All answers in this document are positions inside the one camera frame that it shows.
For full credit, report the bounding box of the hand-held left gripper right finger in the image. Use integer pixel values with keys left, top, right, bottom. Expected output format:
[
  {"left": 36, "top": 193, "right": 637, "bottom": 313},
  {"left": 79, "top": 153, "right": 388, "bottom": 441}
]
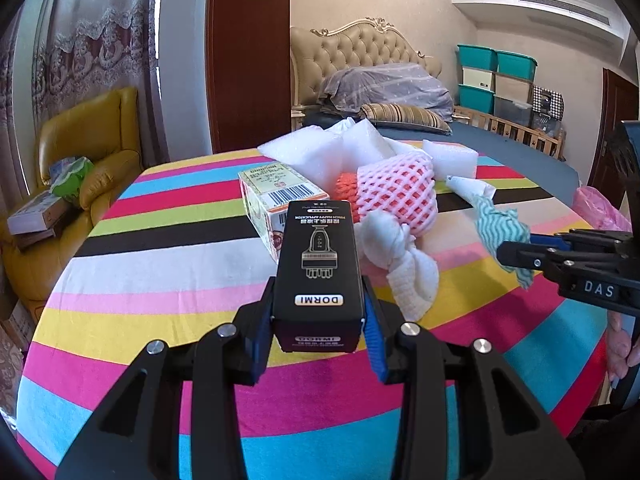
[{"left": 361, "top": 280, "right": 586, "bottom": 480}]

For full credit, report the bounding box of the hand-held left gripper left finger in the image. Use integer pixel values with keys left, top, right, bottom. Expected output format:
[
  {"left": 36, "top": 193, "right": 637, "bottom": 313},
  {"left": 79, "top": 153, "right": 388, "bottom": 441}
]
[{"left": 55, "top": 276, "right": 278, "bottom": 480}]

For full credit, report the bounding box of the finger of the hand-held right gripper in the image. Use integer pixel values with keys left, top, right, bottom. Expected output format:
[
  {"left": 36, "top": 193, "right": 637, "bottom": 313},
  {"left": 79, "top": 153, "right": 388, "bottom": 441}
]
[
  {"left": 529, "top": 229, "right": 633, "bottom": 253},
  {"left": 497, "top": 241, "right": 623, "bottom": 283}
]

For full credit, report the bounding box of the teal striped cloth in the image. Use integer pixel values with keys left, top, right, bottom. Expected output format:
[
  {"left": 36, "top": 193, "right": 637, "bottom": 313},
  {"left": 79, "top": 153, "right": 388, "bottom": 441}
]
[{"left": 472, "top": 195, "right": 532, "bottom": 290}]

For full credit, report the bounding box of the pink bin with plastic liner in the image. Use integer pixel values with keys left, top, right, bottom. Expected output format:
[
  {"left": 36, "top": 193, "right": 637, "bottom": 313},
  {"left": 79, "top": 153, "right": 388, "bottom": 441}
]
[{"left": 572, "top": 186, "right": 632, "bottom": 233}]

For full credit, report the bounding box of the black product box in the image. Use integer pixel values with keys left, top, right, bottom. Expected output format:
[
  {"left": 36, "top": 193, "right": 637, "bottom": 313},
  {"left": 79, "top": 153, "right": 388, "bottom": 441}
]
[{"left": 271, "top": 200, "right": 366, "bottom": 356}]

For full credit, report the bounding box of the white foam block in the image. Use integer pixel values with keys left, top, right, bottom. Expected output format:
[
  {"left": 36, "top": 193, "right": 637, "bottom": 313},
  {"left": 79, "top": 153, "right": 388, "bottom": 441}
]
[{"left": 422, "top": 139, "right": 480, "bottom": 181}]

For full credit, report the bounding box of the pink foam fruit net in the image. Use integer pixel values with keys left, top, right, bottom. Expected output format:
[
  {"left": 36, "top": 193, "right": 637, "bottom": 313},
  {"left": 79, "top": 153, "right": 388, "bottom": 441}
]
[{"left": 356, "top": 152, "right": 440, "bottom": 238}]

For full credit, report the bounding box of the orange foam fruit net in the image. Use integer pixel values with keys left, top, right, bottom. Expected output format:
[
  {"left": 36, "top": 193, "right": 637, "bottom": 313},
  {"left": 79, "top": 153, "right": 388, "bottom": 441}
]
[{"left": 332, "top": 171, "right": 361, "bottom": 221}]

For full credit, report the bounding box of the person's right hand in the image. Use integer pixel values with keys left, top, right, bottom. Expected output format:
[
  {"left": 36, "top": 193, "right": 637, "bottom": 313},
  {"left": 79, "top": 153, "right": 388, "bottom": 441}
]
[{"left": 606, "top": 310, "right": 636, "bottom": 383}]

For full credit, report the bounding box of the white crumpled paper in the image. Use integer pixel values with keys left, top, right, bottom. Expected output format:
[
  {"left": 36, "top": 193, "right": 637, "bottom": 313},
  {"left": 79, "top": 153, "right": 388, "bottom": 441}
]
[{"left": 445, "top": 174, "right": 496, "bottom": 211}]

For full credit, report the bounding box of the striped colourful tablecloth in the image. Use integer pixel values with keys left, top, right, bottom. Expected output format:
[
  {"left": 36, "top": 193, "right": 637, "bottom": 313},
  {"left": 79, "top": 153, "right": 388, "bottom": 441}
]
[{"left": 15, "top": 140, "right": 621, "bottom": 480}]

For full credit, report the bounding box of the bed with blue sheet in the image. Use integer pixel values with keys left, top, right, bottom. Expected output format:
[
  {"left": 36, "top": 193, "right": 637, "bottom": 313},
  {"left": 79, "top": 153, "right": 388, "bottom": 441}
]
[{"left": 300, "top": 110, "right": 581, "bottom": 187}]

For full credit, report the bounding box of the dark storage bag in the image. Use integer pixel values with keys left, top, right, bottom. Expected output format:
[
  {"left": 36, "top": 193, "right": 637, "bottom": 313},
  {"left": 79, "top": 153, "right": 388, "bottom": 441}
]
[{"left": 531, "top": 110, "right": 563, "bottom": 136}]

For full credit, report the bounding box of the dark wooden door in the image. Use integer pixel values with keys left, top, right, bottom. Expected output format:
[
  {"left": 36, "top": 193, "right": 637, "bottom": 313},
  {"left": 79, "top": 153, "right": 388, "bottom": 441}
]
[{"left": 587, "top": 67, "right": 628, "bottom": 206}]

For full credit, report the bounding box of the grey clear storage box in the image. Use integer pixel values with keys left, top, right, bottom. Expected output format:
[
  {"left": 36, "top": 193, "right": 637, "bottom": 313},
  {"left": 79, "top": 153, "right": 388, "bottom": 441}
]
[{"left": 494, "top": 97, "right": 533, "bottom": 128}]

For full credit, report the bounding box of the black white checked bag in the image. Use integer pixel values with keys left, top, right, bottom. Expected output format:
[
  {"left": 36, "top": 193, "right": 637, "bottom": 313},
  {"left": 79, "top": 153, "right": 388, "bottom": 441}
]
[{"left": 531, "top": 85, "right": 565, "bottom": 113}]

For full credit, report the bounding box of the white barcode carton box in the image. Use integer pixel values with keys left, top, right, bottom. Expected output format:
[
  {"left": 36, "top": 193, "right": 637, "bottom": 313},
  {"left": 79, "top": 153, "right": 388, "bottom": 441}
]
[{"left": 237, "top": 164, "right": 331, "bottom": 265}]

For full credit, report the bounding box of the beige storage box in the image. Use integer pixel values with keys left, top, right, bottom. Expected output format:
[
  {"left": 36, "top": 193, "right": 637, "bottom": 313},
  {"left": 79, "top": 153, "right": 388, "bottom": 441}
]
[{"left": 495, "top": 74, "right": 533, "bottom": 106}]

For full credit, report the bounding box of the teal storage box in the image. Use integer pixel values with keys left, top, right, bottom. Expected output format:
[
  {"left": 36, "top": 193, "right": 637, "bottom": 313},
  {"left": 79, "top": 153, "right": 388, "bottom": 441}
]
[
  {"left": 495, "top": 51, "right": 538, "bottom": 82},
  {"left": 457, "top": 84, "right": 496, "bottom": 113},
  {"left": 457, "top": 44, "right": 499, "bottom": 72}
]

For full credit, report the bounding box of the white storage box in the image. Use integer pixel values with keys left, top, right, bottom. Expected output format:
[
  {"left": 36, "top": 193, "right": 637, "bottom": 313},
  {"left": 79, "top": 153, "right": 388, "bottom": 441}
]
[{"left": 461, "top": 67, "right": 497, "bottom": 90}]

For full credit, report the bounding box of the striped pillow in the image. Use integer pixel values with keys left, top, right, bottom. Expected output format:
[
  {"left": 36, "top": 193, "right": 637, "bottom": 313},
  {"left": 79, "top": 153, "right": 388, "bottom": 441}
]
[{"left": 360, "top": 102, "right": 453, "bottom": 135}]

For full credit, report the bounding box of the white foam wrap sheet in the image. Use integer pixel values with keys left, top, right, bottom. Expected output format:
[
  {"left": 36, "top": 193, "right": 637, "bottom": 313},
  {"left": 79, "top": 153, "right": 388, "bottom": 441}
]
[{"left": 257, "top": 116, "right": 401, "bottom": 196}]

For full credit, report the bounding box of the grey blue duvet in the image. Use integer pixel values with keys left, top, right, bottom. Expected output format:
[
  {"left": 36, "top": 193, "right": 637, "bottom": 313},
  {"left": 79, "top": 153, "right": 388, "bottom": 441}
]
[{"left": 317, "top": 62, "right": 455, "bottom": 123}]

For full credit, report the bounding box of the air conditioning vent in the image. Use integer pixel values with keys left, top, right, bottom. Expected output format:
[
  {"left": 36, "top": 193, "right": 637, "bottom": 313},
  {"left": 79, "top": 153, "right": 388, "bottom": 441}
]
[{"left": 517, "top": 0, "right": 612, "bottom": 26}]

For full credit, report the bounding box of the brown flat box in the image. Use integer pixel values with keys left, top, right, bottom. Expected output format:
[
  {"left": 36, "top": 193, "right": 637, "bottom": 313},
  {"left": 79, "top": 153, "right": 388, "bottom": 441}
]
[{"left": 15, "top": 215, "right": 81, "bottom": 252}]

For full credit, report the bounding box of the yellow leather armchair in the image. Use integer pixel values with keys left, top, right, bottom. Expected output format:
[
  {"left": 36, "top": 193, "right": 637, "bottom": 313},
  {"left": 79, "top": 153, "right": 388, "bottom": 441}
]
[{"left": 0, "top": 86, "right": 143, "bottom": 321}]

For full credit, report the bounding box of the green white packet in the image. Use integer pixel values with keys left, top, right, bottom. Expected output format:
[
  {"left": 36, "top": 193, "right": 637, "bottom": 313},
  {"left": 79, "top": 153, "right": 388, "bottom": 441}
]
[{"left": 49, "top": 156, "right": 95, "bottom": 208}]

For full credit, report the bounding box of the flat printed box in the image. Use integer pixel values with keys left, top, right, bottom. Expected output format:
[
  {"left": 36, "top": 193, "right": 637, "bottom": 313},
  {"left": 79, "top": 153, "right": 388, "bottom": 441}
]
[{"left": 7, "top": 192, "right": 71, "bottom": 236}]

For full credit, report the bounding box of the beige tufted headboard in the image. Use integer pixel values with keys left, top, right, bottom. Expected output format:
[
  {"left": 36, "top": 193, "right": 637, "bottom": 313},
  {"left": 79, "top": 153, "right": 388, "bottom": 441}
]
[{"left": 290, "top": 17, "right": 443, "bottom": 121}]

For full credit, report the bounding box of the brown wooden wardrobe panel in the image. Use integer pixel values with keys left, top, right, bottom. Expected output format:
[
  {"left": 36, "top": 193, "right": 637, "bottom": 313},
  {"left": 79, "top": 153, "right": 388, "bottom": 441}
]
[{"left": 205, "top": 0, "right": 292, "bottom": 156}]

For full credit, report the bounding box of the lace patterned curtain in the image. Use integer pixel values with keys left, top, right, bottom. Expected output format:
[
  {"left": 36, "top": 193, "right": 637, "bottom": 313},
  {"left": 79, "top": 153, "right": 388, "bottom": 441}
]
[{"left": 0, "top": 0, "right": 166, "bottom": 201}]

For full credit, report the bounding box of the wooden crib rail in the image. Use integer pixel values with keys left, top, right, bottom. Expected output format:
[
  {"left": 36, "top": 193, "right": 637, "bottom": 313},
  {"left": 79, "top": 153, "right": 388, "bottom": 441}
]
[{"left": 452, "top": 105, "right": 568, "bottom": 161}]

